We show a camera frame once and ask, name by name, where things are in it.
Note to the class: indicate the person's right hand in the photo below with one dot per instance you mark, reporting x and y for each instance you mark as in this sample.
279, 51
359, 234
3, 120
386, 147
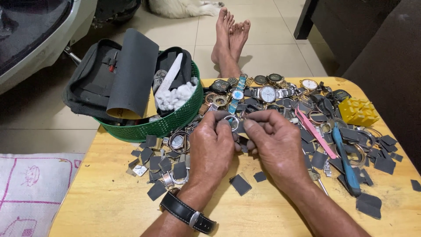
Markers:
279, 151

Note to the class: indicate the person's left hand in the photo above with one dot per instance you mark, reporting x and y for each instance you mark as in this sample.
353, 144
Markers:
210, 151

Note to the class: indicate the small grey sandpaper piece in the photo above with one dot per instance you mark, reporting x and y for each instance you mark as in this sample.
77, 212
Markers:
240, 128

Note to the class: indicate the silver round watch case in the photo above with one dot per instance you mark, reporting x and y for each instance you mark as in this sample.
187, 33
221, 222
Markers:
230, 119

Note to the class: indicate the round watch case with glass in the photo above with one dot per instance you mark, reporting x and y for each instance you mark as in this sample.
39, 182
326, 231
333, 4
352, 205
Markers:
177, 141

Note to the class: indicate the pink plastic tweezers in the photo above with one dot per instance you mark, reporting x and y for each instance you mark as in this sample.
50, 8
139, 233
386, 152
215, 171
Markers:
314, 131

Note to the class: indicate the silver crystal studded bezel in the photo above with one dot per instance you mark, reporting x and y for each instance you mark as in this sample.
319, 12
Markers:
179, 181

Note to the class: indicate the rose gold skeleton watch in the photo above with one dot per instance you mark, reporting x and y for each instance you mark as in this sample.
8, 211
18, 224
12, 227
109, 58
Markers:
210, 98

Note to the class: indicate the thin metal screwdriver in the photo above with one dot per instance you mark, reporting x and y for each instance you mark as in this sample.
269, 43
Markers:
320, 184

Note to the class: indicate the heap of watch parts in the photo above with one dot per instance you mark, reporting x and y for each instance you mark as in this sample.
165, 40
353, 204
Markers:
312, 105

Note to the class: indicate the green perforated plastic basket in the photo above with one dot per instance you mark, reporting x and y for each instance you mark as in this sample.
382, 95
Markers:
158, 126

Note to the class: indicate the white cotton wool wad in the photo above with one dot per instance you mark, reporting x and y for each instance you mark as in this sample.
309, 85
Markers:
176, 97

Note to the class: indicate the black square wristwatch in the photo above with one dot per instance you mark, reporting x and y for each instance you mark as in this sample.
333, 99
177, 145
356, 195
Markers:
219, 86

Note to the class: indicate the square white watch dial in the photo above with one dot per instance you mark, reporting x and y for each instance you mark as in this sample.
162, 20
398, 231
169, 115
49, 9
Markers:
140, 170

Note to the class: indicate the gold watch white dial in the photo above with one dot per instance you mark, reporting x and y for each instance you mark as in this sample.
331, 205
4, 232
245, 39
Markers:
309, 84

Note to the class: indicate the gold watch dark dial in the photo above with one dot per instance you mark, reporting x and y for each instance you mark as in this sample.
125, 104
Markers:
275, 78

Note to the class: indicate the small round grey watch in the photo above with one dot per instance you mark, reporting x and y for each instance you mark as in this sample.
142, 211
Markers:
233, 81

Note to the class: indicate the dark round watch head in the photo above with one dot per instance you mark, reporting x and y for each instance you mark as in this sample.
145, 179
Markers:
260, 80

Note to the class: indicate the black digital watch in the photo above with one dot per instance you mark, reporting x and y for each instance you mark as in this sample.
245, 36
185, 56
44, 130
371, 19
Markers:
340, 94

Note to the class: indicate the white flat file stick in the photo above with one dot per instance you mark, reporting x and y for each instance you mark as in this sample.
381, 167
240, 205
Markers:
171, 74

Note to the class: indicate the yellow plastic watch holder block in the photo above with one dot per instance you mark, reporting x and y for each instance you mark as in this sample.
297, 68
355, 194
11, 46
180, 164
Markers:
358, 112

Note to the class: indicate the grey metal pliers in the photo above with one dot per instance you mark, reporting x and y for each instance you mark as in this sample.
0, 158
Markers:
158, 79

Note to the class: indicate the scattered grey sandpaper pieces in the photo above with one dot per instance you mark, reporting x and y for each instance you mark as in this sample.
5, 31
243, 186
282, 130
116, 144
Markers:
383, 164

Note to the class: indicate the rolled dark sandpaper sheet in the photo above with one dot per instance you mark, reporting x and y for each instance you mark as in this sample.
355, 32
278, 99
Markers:
133, 72

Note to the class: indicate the person's bare foot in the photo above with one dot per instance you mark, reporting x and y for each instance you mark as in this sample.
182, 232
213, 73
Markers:
222, 39
239, 36

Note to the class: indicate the brown upholstered sofa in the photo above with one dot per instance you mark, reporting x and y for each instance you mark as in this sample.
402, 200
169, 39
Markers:
391, 72

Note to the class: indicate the black zip tool case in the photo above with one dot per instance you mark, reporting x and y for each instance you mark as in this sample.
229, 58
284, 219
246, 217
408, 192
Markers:
90, 79

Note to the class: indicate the dark wooden furniture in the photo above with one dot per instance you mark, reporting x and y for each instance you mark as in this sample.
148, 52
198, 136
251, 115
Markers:
342, 23

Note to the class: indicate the white furry dog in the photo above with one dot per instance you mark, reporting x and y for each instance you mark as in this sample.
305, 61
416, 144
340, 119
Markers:
181, 7

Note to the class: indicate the white pink patterned cushion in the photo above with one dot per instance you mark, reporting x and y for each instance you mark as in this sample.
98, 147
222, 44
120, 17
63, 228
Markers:
33, 194

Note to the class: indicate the white and black scooter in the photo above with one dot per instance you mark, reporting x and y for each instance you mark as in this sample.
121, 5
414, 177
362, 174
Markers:
36, 36

